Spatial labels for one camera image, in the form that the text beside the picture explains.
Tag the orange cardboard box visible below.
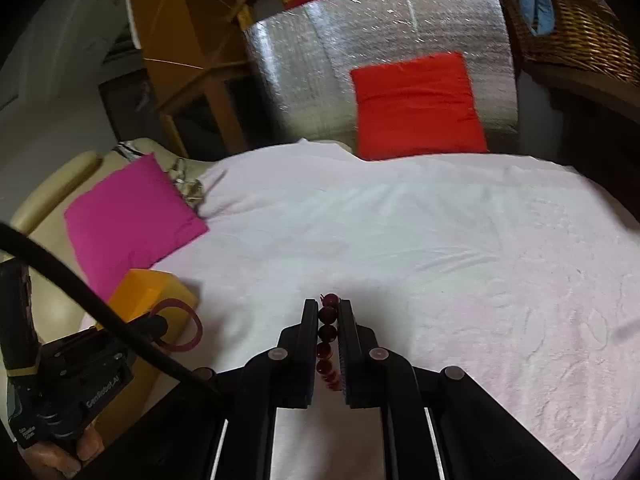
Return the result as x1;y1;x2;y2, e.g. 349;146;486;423
92;269;201;426

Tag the maroon ring bangle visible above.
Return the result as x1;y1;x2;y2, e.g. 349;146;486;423
145;299;204;354

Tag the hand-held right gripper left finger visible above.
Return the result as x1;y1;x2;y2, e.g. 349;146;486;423
192;299;321;480

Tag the wicker basket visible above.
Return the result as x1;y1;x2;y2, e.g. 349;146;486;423
500;0;640;86

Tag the beige leather sofa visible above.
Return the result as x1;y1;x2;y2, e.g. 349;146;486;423
10;137;216;361

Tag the patterned grey cloth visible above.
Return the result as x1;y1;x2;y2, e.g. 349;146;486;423
115;142;207;217

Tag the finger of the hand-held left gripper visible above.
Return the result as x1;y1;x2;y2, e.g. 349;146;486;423
127;313;170;349

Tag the wooden stand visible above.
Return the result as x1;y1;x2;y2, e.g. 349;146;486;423
125;0;251;158

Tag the red pillow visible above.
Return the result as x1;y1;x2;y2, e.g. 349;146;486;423
350;51;490;161

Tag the red bead bracelet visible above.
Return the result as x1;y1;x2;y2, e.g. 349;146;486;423
316;292;344;394

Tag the person's left hand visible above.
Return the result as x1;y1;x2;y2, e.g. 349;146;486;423
22;422;102;480

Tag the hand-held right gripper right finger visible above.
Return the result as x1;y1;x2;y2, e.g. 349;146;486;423
337;299;467;480

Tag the thick black cable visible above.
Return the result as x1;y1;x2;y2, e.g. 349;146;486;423
0;222;223;396

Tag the magenta pillow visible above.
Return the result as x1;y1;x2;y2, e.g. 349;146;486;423
64;154;210;298

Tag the silver foil insulation panel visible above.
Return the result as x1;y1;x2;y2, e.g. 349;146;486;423
243;0;520;156

